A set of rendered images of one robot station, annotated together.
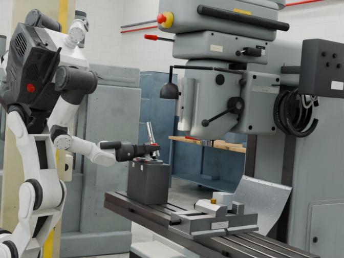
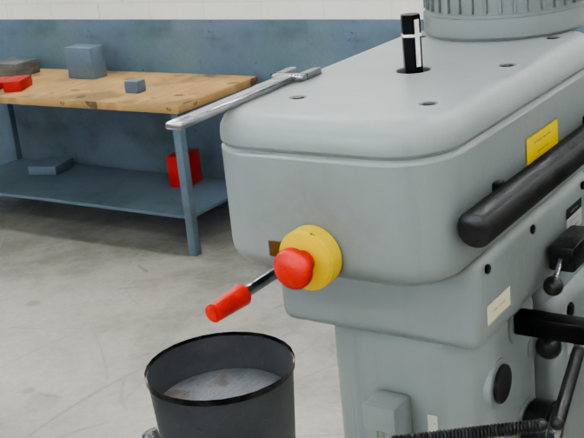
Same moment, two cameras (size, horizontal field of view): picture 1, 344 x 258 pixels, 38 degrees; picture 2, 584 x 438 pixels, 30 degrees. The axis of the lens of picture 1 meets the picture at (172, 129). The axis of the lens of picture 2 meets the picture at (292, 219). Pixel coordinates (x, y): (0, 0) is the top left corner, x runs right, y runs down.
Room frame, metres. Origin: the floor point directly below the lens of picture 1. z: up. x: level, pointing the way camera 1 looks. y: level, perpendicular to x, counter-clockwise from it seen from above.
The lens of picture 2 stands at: (1.02, 0.41, 2.13)
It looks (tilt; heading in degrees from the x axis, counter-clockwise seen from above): 19 degrees down; 339
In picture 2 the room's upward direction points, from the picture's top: 6 degrees counter-clockwise
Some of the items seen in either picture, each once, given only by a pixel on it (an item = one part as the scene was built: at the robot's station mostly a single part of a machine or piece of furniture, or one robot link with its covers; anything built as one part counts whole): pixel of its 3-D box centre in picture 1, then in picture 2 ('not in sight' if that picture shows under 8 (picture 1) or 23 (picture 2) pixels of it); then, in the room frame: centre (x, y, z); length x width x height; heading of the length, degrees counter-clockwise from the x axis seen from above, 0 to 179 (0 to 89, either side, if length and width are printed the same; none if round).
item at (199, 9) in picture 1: (245, 19); (559, 160); (1.94, -0.25, 1.79); 0.45 x 0.04 x 0.04; 124
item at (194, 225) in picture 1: (215, 216); not in sight; (1.90, -0.19, 1.02); 0.35 x 0.15 x 0.11; 126
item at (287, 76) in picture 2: not in sight; (245, 95); (2.04, 0.05, 1.89); 0.24 x 0.04 x 0.01; 126
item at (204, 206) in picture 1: (211, 207); not in sight; (1.89, -0.17, 1.06); 0.12 x 0.06 x 0.04; 36
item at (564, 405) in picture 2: (229, 70); (568, 384); (1.85, -0.20, 1.58); 0.17 x 0.01 x 0.01; 136
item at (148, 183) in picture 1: (147, 179); not in sight; (2.40, 0.10, 1.07); 0.22 x 0.12 x 0.20; 28
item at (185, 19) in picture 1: (218, 16); (423, 138); (2.05, -0.15, 1.81); 0.47 x 0.26 x 0.16; 124
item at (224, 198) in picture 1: (222, 200); not in sight; (1.92, -0.22, 1.08); 0.06 x 0.05 x 0.06; 36
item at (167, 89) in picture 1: (169, 90); not in sight; (1.85, 0.02, 1.49); 0.07 x 0.07 x 0.06
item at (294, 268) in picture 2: (162, 18); (296, 266); (1.90, 0.07, 1.76); 0.04 x 0.03 x 0.04; 34
